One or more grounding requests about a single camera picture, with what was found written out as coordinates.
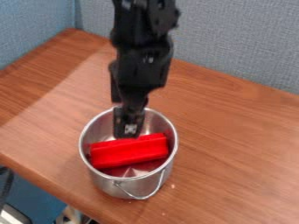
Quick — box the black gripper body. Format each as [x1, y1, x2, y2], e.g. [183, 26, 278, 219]
[107, 43, 175, 113]

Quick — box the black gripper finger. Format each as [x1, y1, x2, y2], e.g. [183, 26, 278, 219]
[112, 106, 145, 138]
[109, 74, 121, 103]

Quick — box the red plastic block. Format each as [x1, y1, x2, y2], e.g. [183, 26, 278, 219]
[89, 133, 169, 169]

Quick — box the stainless steel pot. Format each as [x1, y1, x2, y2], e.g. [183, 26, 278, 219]
[79, 108, 179, 200]

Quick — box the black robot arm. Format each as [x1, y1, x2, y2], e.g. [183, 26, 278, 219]
[108, 0, 180, 138]

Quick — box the grey device under table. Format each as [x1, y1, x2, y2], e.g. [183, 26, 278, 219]
[0, 204, 33, 224]

